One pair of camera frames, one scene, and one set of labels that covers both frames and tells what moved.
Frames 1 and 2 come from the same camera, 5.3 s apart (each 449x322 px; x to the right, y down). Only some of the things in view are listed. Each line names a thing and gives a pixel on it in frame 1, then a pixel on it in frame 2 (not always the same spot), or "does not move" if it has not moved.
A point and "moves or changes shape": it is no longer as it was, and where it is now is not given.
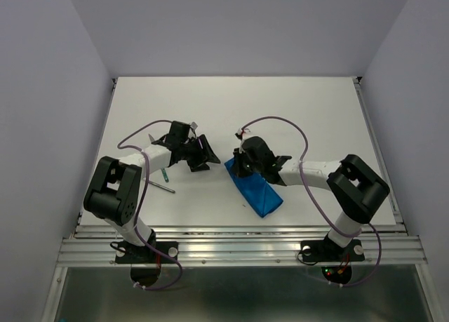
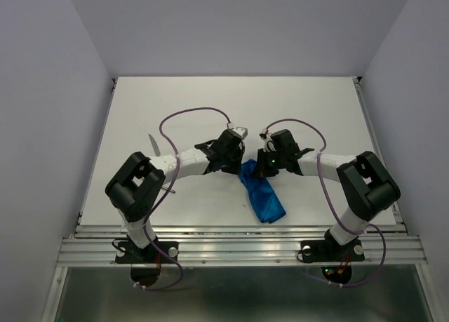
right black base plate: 327,251 does not move
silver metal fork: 159,186 does not move
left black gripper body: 193,153 to 233,161
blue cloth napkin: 255,189 moves or changes shape
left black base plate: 126,253 does not move
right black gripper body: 243,165 to 269,163
